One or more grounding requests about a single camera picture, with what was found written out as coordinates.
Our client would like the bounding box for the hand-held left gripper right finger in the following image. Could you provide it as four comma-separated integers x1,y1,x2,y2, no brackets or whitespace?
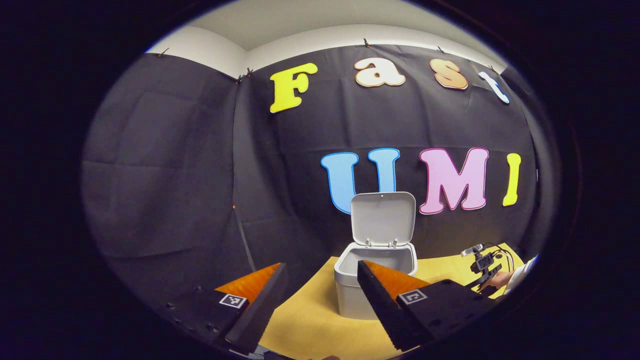
356,260,501,352

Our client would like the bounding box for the white desktop garbage bin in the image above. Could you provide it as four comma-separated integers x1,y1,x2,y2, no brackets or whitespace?
333,191,419,321

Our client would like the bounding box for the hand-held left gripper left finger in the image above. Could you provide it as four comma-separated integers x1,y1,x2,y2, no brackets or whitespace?
162,262,290,355

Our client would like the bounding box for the wooden desktop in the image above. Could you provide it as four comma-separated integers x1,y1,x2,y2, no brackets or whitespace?
257,242,526,360

